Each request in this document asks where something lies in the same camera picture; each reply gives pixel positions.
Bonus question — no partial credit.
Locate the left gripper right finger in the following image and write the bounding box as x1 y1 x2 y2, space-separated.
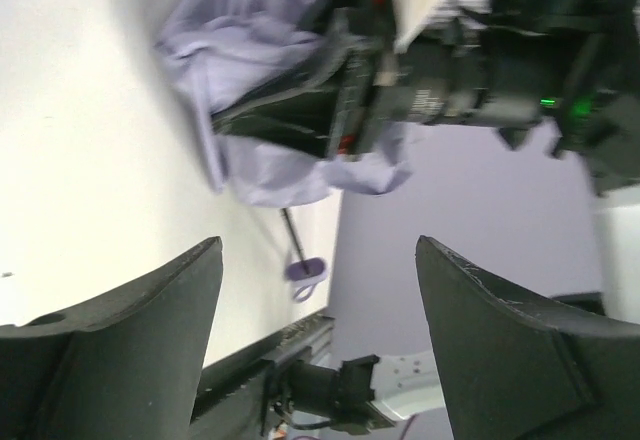
416 236 639 439

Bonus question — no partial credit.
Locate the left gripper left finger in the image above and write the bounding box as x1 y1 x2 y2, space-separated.
1 237 223 439

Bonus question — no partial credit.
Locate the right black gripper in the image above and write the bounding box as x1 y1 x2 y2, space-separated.
212 6 396 158

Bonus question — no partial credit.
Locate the lavender folding umbrella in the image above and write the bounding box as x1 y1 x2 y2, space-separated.
154 0 414 304

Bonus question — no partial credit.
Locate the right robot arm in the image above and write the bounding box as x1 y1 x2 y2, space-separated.
211 0 639 195

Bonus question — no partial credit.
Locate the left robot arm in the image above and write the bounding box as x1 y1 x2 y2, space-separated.
1 237 639 439

